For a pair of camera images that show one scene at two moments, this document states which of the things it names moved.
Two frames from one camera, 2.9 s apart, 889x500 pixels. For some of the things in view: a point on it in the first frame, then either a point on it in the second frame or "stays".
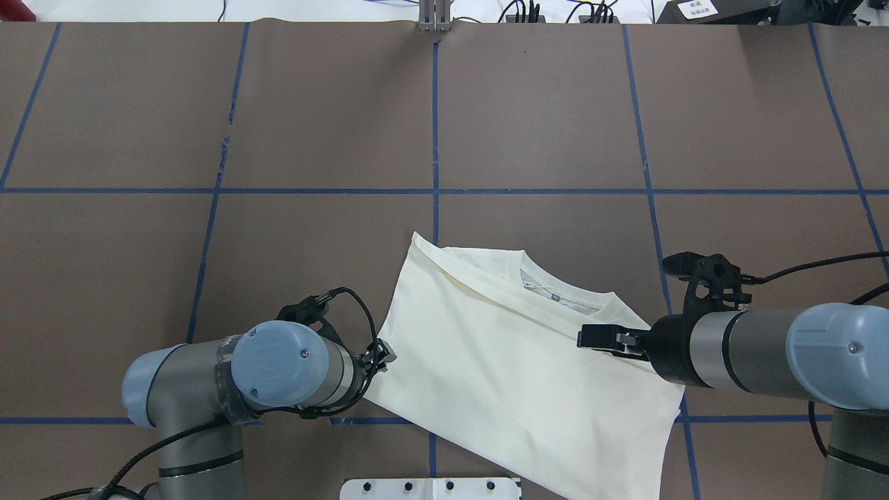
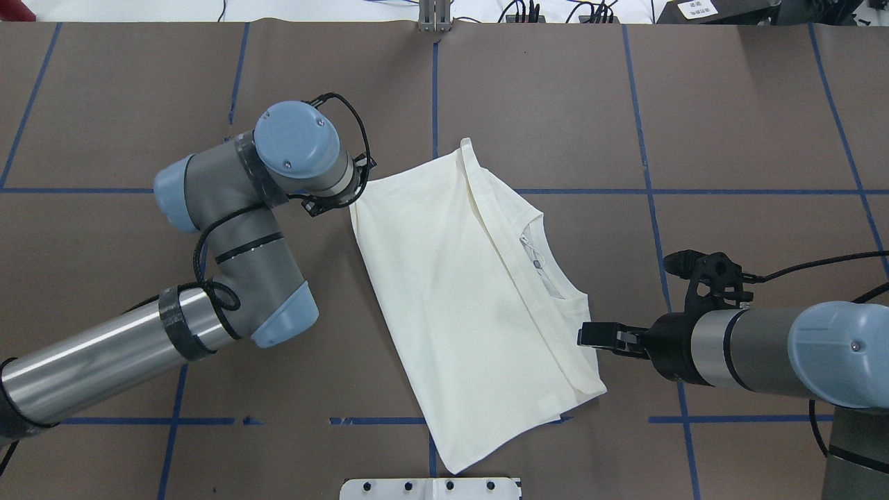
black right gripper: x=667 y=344 stays
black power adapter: x=718 y=12 stays
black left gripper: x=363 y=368 -> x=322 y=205
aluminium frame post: x=435 y=15 stays
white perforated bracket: x=430 y=489 stays
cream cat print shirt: x=486 y=363 -> x=484 y=317
